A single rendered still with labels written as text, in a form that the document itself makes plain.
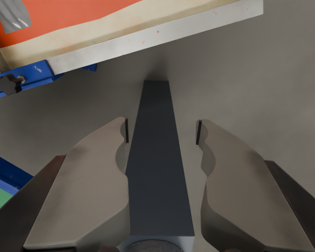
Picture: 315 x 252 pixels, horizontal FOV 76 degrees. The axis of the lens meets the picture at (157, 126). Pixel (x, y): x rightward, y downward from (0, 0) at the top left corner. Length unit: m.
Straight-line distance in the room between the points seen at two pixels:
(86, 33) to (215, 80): 1.19
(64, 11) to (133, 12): 0.15
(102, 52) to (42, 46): 0.16
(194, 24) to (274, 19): 1.20
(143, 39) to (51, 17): 0.22
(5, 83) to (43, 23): 0.16
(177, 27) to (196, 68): 1.06
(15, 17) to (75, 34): 0.13
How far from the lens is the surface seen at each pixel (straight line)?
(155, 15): 0.52
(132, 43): 0.49
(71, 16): 0.55
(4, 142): 2.20
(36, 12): 0.58
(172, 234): 0.50
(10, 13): 0.61
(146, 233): 0.50
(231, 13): 0.50
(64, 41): 0.56
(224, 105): 1.68
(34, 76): 0.57
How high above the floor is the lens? 1.47
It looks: 61 degrees down
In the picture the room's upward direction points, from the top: 180 degrees counter-clockwise
